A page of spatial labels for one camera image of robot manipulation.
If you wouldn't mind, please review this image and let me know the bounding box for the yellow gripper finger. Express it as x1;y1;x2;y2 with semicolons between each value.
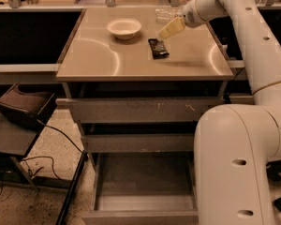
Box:
158;17;185;39

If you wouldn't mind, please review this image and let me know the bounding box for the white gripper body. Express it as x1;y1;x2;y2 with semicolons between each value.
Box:
181;0;207;28

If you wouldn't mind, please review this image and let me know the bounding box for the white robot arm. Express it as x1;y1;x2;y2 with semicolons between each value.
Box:
180;0;281;225

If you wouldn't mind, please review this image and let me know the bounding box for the grey drawer cabinet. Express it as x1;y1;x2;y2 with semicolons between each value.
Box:
55;6;235;161

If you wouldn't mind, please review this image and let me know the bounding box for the grey top drawer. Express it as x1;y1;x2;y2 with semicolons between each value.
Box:
67;97;222;123

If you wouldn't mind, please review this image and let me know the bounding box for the grey drawer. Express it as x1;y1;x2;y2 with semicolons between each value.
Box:
81;134;194;153
67;97;222;123
82;152;199;225

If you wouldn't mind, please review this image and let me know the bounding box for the grey middle drawer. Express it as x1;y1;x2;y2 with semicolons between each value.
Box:
81;134;194;153

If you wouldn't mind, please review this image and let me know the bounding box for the grey bottom drawer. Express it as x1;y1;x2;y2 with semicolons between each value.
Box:
82;152;199;225

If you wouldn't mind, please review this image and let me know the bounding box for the clear plastic water bottle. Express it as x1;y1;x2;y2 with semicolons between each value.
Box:
155;7;182;24

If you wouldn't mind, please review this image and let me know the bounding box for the white bowl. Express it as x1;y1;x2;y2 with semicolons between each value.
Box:
107;19;141;40

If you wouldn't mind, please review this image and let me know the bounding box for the black vr headset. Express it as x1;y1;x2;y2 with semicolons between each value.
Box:
0;83;56;130

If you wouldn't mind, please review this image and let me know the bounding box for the black sneaker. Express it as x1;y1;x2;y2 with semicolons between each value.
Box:
266;160;281;182

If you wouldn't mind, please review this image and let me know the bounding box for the dark side table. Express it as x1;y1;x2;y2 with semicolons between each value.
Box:
0;113;87;225

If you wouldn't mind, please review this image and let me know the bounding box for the black headset cable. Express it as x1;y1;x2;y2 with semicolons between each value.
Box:
22;119;85;181

